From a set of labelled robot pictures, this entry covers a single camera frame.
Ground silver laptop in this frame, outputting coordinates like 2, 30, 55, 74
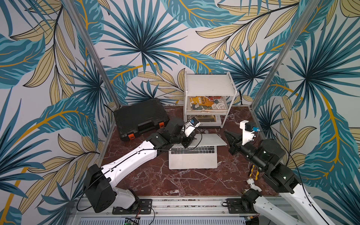
169, 134, 226, 170

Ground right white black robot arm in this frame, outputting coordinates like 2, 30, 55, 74
225, 131, 333, 225

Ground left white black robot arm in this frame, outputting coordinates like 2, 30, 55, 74
83, 117, 201, 213

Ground orange illustrated book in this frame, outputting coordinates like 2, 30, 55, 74
189, 96, 227, 111

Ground white two-tier shelf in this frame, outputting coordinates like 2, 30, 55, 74
183, 72, 238, 128

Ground black tool case orange latches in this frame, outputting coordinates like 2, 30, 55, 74
114, 98, 170, 142

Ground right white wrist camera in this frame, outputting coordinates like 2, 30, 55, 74
240, 120, 260, 145

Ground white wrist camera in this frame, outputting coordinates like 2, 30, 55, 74
240, 120, 260, 145
184, 117, 201, 137

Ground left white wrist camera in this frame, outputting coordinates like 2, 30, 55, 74
184, 117, 201, 137

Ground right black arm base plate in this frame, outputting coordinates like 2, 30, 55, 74
225, 198, 255, 214

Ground right aluminium corner post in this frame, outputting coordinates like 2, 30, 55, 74
250, 1, 320, 111

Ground aluminium corner post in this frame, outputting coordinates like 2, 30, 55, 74
63, 0, 122, 109
250, 1, 320, 111

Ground aluminium front rail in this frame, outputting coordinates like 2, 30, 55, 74
66, 195, 293, 225

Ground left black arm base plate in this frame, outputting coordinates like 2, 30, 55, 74
112, 199, 153, 215

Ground left aluminium corner post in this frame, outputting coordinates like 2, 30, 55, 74
63, 0, 122, 109

